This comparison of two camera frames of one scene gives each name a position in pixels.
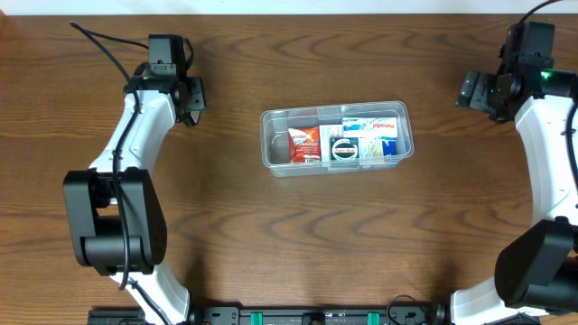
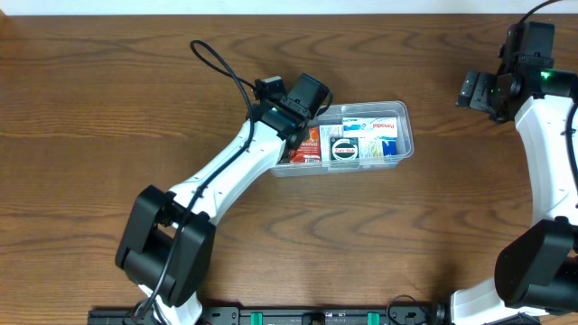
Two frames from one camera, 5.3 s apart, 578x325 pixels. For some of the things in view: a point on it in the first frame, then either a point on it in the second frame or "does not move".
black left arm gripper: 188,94 -> 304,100
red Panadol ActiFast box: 304,144 does not move
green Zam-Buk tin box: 344,148 does not move
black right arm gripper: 471,90 does not move
